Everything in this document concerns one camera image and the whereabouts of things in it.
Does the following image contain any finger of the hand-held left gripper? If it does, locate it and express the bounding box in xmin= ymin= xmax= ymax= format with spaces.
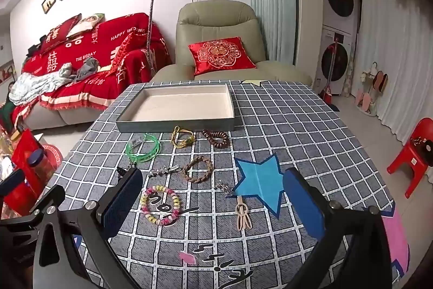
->
xmin=0 ymin=185 xmax=66 ymax=264
xmin=0 ymin=170 xmax=25 ymax=196

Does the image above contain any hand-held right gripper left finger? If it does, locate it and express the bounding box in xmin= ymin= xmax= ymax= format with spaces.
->
xmin=32 ymin=168 xmax=144 ymax=289

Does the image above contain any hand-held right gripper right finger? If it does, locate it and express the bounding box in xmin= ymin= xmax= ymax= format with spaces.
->
xmin=282 ymin=168 xmax=393 ymax=289

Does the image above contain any long silver hair clip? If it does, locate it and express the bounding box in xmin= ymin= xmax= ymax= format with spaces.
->
xmin=148 ymin=165 xmax=180 ymax=178

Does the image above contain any beige looped hair tie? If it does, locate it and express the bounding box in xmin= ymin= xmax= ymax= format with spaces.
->
xmin=235 ymin=196 xmax=252 ymax=231

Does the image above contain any green translucent bangle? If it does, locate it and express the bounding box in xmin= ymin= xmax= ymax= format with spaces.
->
xmin=126 ymin=133 xmax=162 ymax=164

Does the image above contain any brown braided bracelet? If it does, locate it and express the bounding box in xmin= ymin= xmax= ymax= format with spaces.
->
xmin=182 ymin=155 xmax=214 ymax=184

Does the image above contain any small silver charm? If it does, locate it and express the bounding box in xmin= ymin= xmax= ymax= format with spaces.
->
xmin=214 ymin=181 xmax=234 ymax=196

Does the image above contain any yellow hair tie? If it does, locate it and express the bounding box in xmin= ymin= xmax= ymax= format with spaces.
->
xmin=171 ymin=126 xmax=197 ymax=148

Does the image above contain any brown spiral hair tie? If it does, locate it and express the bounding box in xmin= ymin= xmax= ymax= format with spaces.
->
xmin=202 ymin=129 xmax=229 ymax=149

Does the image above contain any grey tray with beige lining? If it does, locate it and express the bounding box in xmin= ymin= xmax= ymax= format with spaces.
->
xmin=116 ymin=83 xmax=236 ymax=133

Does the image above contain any red gift bag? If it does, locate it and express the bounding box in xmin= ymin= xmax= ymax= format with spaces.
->
xmin=0 ymin=130 xmax=55 ymax=218

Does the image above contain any jar with blue lid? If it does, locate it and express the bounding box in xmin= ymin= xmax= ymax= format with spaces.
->
xmin=28 ymin=150 xmax=55 ymax=181

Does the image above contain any blue paper star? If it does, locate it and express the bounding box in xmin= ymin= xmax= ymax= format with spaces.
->
xmin=234 ymin=154 xmax=283 ymax=220

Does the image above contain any round red mat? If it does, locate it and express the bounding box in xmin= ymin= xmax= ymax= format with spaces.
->
xmin=41 ymin=144 xmax=64 ymax=171

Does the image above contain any grey checked tablecloth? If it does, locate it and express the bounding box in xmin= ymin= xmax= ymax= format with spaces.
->
xmin=44 ymin=81 xmax=411 ymax=289

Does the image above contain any green cloth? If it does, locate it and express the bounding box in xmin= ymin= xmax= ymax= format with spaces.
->
xmin=0 ymin=81 xmax=17 ymax=130

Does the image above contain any white knitted blanket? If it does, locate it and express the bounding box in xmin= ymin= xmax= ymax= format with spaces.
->
xmin=8 ymin=72 xmax=73 ymax=105

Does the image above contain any pink paper star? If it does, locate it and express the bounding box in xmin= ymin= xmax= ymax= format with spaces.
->
xmin=382 ymin=204 xmax=411 ymax=276

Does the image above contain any red mop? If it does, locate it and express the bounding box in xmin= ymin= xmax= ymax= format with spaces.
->
xmin=320 ymin=35 xmax=339 ymax=105

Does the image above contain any light grey garment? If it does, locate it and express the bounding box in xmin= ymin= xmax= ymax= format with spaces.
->
xmin=59 ymin=63 xmax=78 ymax=80

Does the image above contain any red plastic stool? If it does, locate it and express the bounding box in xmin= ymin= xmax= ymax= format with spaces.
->
xmin=386 ymin=117 xmax=433 ymax=199

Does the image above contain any dark grey garment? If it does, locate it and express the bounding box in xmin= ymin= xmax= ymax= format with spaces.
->
xmin=76 ymin=59 xmax=100 ymax=80

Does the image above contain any slipper rack with slippers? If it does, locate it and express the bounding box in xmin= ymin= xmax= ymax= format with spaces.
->
xmin=353 ymin=62 xmax=389 ymax=117

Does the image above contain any floral folded board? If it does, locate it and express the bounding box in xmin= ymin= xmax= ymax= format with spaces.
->
xmin=343 ymin=42 xmax=356 ymax=96

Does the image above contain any white washing machine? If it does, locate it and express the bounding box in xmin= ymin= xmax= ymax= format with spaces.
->
xmin=314 ymin=25 xmax=354 ymax=95

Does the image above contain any red fringed cushion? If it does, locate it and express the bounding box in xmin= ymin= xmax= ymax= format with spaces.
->
xmin=108 ymin=33 xmax=143 ymax=76

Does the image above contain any red lettered pillow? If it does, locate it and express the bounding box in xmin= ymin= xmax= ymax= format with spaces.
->
xmin=44 ymin=14 xmax=82 ymax=51

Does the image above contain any red embroidered cushion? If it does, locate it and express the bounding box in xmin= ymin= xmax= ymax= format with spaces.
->
xmin=188 ymin=37 xmax=257 ymax=76

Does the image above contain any white and green pillow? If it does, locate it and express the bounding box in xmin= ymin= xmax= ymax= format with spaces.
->
xmin=67 ymin=13 xmax=105 ymax=38

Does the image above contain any gooseneck phone holder stand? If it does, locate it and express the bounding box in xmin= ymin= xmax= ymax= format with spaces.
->
xmin=145 ymin=0 xmax=169 ymax=73

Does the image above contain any grey-green recliner armchair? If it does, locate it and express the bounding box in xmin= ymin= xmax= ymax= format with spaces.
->
xmin=154 ymin=1 xmax=313 ymax=86

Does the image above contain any pastel beaded bracelet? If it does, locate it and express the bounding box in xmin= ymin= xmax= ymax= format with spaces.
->
xmin=140 ymin=185 xmax=181 ymax=227

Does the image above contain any standing red photo frame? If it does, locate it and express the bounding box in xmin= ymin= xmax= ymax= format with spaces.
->
xmin=0 ymin=64 xmax=15 ymax=84

